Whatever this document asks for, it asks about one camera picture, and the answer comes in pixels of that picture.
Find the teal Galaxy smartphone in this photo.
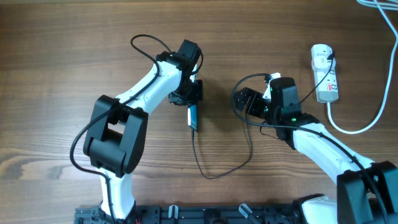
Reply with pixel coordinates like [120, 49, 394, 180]
[187, 105, 198, 131]

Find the black USB charging cable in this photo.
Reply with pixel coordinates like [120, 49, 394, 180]
[190, 51, 336, 180]

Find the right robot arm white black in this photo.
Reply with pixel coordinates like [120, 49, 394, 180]
[231, 74, 397, 223]

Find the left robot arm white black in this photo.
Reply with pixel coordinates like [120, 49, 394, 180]
[83, 40, 203, 223]

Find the white charger adapter plug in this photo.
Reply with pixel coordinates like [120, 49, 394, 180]
[312, 55, 333, 72]

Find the white power strip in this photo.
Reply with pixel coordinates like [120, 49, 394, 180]
[311, 44, 339, 103]

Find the white power strip cord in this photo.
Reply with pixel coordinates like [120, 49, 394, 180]
[326, 0, 398, 135]

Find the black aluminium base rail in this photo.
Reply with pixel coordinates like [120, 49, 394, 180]
[74, 203, 306, 224]

